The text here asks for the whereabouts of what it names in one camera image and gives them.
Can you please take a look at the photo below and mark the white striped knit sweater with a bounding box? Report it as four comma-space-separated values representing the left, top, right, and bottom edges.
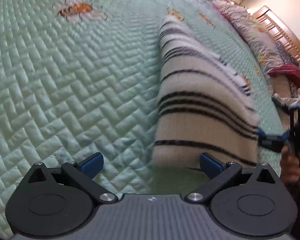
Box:
153, 15, 259, 167

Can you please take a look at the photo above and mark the person right hand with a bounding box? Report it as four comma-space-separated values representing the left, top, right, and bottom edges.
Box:
280, 146, 300, 184

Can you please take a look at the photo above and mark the red striped cloth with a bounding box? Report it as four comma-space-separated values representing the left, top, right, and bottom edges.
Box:
267, 64, 300, 88

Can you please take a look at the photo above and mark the floral pink pillow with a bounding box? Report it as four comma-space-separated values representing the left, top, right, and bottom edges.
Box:
211, 0, 300, 74

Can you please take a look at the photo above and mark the green quilted bee bedspread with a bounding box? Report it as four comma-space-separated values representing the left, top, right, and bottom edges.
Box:
0, 0, 283, 238

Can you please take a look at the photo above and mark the wooden bed headboard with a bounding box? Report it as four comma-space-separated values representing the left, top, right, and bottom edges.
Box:
252, 6, 300, 64

